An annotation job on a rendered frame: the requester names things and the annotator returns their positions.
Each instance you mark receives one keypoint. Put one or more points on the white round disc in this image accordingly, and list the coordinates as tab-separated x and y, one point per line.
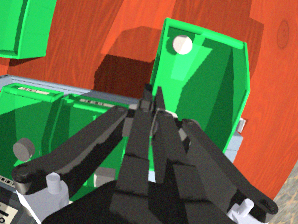
182	44

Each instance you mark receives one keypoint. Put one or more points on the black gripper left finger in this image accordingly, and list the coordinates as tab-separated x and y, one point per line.
45	184

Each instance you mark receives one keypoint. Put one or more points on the grey metal shelf rack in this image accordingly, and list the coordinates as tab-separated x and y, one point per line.
6	79

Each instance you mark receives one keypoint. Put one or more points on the green bin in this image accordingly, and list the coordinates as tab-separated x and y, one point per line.
74	114
34	27
210	84
25	117

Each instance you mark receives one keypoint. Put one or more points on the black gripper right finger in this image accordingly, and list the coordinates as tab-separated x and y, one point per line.
224	184

